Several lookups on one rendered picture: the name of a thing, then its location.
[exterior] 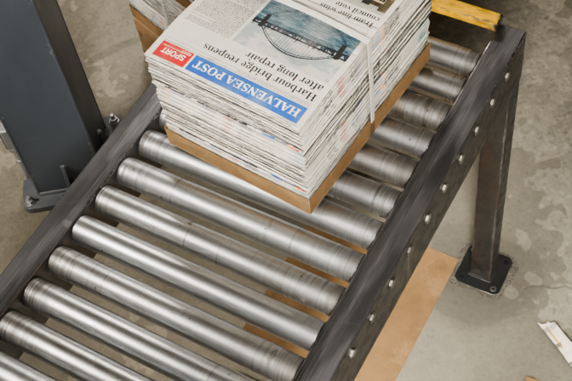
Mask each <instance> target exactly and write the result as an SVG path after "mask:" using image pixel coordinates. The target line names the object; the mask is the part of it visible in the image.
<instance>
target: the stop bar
mask: <svg viewBox="0 0 572 381"><path fill-rule="evenodd" d="M431 6H432V8H431V10H432V12H436V13H439V14H443V15H446V16H448V17H452V18H455V19H457V20H462V21H465V22H468V23H471V24H474V25H476V26H481V27H484V28H487V29H490V30H492V31H498V30H499V28H500V26H501V24H502V22H503V14H499V13H496V12H494V11H490V10H487V9H483V8H479V7H477V6H474V5H471V4H468V3H463V2H461V1H457V0H432V4H431Z"/></svg>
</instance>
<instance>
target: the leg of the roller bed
mask: <svg viewBox="0 0 572 381"><path fill-rule="evenodd" d="M518 88H519V81H518V83H517V85H516V87H515V88H514V90H513V91H512V94H511V96H510V98H509V100H508V101H507V102H506V105H505V107H504V109H503V110H502V112H501V114H500V116H499V118H498V119H497V121H496V123H495V125H494V126H493V128H492V130H491V132H490V134H489V136H488V138H487V139H486V141H485V143H484V145H483V147H482V149H481V151H480V157H479V168H478V193H477V200H476V209H475V219H474V231H473V241H472V262H471V269H470V270H471V273H473V274H475V275H477V276H481V277H482V278H484V279H487V280H490V278H491V276H492V275H493V273H494V271H495V268H496V266H497V263H498V256H499V249H500V242H501V228H502V221H503V214H504V206H505V200H506V186H507V179H508V172H509V165H510V157H511V150H512V137H513V129H514V123H515V116H516V109H517V101H518Z"/></svg>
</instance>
